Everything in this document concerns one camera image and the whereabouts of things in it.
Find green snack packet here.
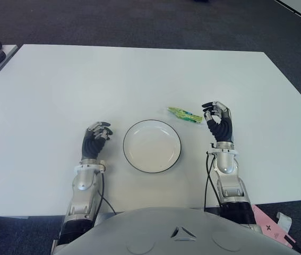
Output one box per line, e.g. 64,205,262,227
167,106,203,124

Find grey robot torso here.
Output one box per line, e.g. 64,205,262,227
54,207,301,255

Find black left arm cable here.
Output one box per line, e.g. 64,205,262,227
97,169,118,215

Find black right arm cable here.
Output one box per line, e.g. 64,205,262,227
204,151,222,213

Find white paper strip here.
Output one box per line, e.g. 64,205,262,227
276,211,292,232

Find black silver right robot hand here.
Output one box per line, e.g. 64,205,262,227
201,100,233,143

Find white plate with black rim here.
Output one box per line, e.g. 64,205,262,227
123,120,183,175

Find pink cardboard box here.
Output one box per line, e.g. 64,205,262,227
251,205,297,244

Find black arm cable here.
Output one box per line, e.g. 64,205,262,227
204,151,222,213
97,169,118,215

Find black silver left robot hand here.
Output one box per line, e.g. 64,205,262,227
82,121,115,162

